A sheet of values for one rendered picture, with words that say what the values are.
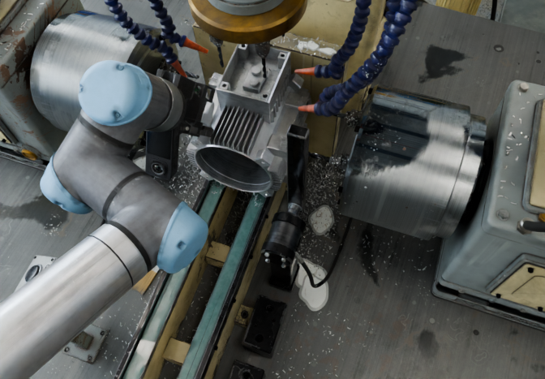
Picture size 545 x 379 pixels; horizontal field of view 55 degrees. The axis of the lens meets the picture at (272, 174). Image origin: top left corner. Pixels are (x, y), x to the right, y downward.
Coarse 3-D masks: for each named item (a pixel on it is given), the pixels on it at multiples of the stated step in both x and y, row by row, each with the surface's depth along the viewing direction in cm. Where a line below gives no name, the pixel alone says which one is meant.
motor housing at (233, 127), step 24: (216, 96) 102; (216, 120) 97; (240, 120) 94; (288, 120) 99; (192, 144) 98; (216, 144) 93; (240, 144) 92; (264, 144) 95; (216, 168) 106; (240, 168) 108; (264, 168) 94
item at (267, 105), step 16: (240, 48) 97; (272, 48) 97; (240, 64) 99; (256, 64) 99; (272, 64) 99; (288, 64) 97; (224, 80) 95; (240, 80) 97; (256, 80) 94; (272, 80) 97; (288, 80) 100; (224, 96) 94; (240, 96) 92; (256, 96) 95; (272, 96) 92; (256, 112) 95; (272, 112) 94
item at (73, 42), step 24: (72, 24) 98; (96, 24) 99; (144, 24) 103; (48, 48) 97; (72, 48) 96; (96, 48) 95; (120, 48) 95; (144, 48) 98; (48, 72) 97; (72, 72) 95; (48, 96) 98; (72, 96) 97; (72, 120) 100; (144, 144) 109
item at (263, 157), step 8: (296, 80) 100; (296, 88) 101; (200, 136) 94; (200, 144) 95; (264, 152) 92; (256, 160) 93; (264, 160) 92; (208, 176) 105; (264, 192) 103; (272, 192) 103
